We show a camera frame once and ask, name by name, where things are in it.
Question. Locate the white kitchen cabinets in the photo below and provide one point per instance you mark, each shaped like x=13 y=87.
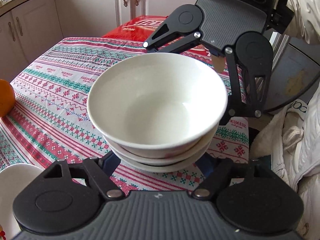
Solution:
x=30 y=27

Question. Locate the patterned tablecloth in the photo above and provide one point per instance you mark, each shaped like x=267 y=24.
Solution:
x=50 y=122

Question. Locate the white fruit plate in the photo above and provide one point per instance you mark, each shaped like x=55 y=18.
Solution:
x=13 y=180

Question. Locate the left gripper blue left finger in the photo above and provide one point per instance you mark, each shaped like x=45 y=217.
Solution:
x=99 y=171

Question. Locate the red gift box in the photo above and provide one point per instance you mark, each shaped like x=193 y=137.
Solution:
x=140 y=28

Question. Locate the orange without leaf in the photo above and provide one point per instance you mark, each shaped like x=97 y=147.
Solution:
x=7 y=97

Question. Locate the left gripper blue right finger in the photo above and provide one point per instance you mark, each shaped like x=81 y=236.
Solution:
x=217 y=177

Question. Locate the white floral bowl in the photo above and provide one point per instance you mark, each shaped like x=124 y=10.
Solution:
x=157 y=102
x=163 y=158

